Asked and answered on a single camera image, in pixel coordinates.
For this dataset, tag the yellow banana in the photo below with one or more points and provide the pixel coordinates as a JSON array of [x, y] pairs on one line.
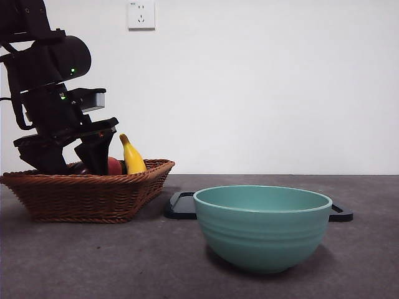
[[133, 160]]

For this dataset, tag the black rectangular tray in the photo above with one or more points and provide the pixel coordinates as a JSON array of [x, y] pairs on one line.
[[182, 207]]

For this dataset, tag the brown wicker basket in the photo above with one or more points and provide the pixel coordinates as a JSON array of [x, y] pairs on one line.
[[81, 199]]

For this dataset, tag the teal ribbed bowl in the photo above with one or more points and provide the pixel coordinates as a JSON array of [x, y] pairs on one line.
[[262, 240]]

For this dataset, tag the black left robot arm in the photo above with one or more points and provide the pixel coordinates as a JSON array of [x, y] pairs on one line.
[[46, 59]]

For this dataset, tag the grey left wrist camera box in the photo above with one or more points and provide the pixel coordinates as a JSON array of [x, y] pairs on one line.
[[99, 100]]

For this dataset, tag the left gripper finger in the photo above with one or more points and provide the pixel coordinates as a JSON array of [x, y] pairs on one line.
[[98, 152], [43, 157]]

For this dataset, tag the red orange peach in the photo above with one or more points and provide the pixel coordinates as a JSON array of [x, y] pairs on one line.
[[114, 166]]

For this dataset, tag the dark purple plum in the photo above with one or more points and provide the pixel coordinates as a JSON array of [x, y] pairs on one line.
[[79, 169]]

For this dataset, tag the white wall socket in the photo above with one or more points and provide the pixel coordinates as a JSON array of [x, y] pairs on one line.
[[141, 15]]

